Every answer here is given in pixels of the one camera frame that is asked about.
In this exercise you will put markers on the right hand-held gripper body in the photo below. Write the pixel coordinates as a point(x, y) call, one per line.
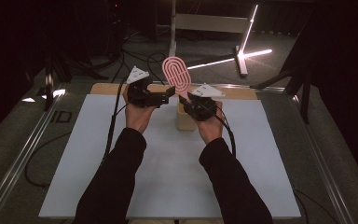
point(202, 109)

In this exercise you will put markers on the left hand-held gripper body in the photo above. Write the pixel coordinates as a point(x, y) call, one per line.
point(143, 95)

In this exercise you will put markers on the pink hairbrush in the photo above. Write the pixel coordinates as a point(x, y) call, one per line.
point(176, 73)

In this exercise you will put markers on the beige square cup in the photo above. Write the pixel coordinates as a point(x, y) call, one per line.
point(185, 123)

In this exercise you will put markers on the person's right hand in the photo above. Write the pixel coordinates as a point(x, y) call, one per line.
point(210, 127)

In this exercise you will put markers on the person's left hand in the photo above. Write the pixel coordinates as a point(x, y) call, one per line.
point(138, 117)

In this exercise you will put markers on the white table mat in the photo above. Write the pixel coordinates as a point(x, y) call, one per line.
point(71, 161)

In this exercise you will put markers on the black angled stand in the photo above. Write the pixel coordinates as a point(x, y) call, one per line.
point(304, 99)

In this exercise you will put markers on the aluminium rail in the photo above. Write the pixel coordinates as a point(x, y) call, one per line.
point(21, 158)
point(239, 86)
point(320, 165)

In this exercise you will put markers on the white desk frame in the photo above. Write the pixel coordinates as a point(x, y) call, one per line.
point(208, 23)

